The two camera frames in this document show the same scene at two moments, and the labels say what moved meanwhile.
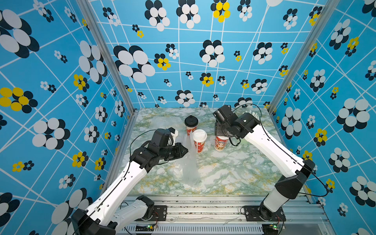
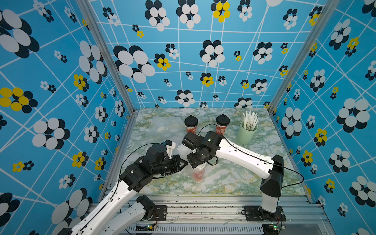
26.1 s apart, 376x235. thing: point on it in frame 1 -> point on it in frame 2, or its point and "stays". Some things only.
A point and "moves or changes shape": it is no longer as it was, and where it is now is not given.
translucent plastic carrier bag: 188,170 moves or changes shape
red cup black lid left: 191,122 stays
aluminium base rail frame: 221,214 stays
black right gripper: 217,129 -> 193,162
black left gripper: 180,152 -> 176,159
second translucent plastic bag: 163,122 stays
